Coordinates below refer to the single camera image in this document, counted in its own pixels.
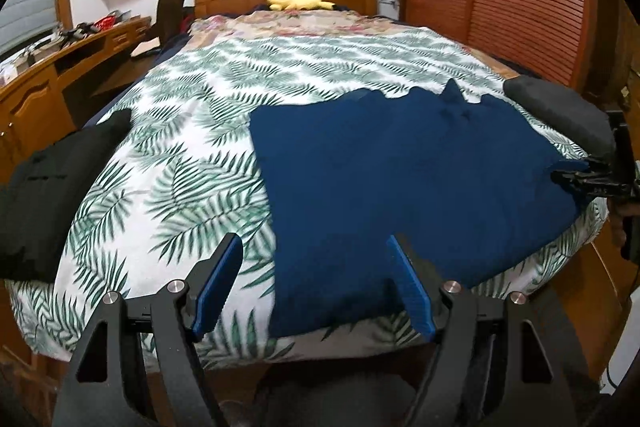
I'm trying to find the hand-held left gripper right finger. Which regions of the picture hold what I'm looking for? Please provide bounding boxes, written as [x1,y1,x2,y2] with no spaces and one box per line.
[386,234,601,427]

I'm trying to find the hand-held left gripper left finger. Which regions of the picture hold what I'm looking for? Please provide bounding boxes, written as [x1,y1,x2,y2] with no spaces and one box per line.
[52,232,245,427]

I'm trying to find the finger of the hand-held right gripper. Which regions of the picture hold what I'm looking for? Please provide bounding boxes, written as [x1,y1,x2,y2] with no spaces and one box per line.
[550,174,614,200]
[552,159,613,184]

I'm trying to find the dark blue jacket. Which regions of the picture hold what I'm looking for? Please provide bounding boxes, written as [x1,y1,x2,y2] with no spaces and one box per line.
[248,79,594,339]

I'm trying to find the bed with leaf-print sheet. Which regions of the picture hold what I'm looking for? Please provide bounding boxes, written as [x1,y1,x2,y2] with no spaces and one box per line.
[5,27,609,371]

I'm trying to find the black garment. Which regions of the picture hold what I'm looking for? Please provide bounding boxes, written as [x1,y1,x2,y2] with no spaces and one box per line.
[0,108,134,281]

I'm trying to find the wooden cabinet desk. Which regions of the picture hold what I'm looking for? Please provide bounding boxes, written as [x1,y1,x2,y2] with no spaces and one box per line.
[0,14,154,190]

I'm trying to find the floral blanket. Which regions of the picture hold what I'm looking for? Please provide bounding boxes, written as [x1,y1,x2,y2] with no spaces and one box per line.
[187,11,501,60]

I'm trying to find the dark brown chair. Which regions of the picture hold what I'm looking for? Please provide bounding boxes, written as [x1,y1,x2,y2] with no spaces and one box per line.
[155,0,194,46]

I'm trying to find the black desk clutter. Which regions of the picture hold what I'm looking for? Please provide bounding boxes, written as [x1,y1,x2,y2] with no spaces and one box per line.
[62,22,97,41]

